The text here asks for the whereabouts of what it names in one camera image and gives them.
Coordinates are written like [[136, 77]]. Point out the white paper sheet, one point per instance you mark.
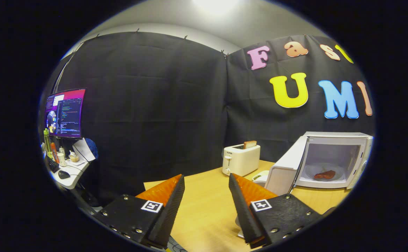
[[81, 149]]

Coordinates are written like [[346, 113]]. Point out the reddish brown meat piece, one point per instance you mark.
[[324, 175]]

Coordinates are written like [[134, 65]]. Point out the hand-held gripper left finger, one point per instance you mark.
[[170, 213]]

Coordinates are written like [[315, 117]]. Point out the green bottle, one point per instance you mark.
[[46, 143]]

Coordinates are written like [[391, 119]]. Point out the blue chair back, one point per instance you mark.
[[93, 148]]

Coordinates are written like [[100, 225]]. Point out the small white ribbed tray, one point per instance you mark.
[[237, 222]]

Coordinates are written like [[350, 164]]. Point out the black computer mouse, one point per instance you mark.
[[64, 174]]

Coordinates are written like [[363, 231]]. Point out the black backdrop cloth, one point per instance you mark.
[[155, 105]]

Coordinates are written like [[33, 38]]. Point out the cream bread toaster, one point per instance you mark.
[[242, 159]]

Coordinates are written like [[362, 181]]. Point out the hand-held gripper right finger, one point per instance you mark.
[[244, 213]]

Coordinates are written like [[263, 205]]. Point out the orange bottle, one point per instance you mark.
[[54, 154]]

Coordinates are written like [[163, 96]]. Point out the white toaster oven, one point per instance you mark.
[[284, 168]]

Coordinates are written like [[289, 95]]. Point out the toasted bread slice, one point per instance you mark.
[[250, 144]]

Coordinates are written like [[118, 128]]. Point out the black keyboard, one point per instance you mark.
[[53, 165]]

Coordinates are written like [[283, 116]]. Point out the white office desk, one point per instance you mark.
[[72, 175]]

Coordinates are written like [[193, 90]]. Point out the glass turntable plate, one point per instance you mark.
[[340, 171]]

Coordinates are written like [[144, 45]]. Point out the computer monitor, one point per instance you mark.
[[67, 115]]

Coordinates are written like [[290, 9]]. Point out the white divided bean dish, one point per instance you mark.
[[260, 175]]

